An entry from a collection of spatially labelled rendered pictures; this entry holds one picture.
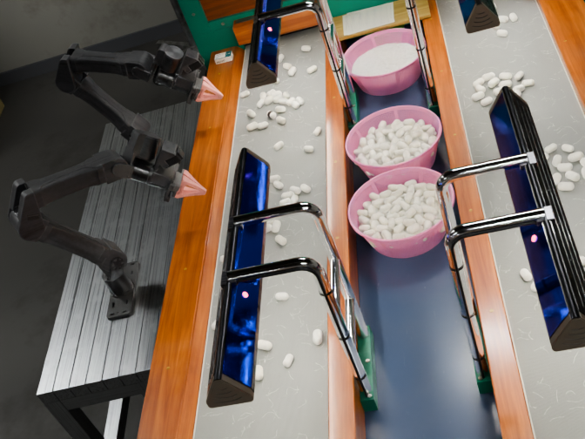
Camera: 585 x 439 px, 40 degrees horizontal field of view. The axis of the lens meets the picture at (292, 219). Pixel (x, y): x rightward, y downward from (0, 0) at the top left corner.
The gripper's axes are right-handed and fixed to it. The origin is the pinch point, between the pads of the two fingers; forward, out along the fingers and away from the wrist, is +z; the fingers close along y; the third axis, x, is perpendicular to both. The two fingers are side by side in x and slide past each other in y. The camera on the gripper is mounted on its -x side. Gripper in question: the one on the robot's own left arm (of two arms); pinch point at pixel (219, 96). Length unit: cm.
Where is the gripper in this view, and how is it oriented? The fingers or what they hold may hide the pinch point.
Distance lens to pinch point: 250.0
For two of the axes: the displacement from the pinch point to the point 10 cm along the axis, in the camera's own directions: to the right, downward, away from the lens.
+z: 9.2, 3.1, 2.4
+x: -3.9, 6.8, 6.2
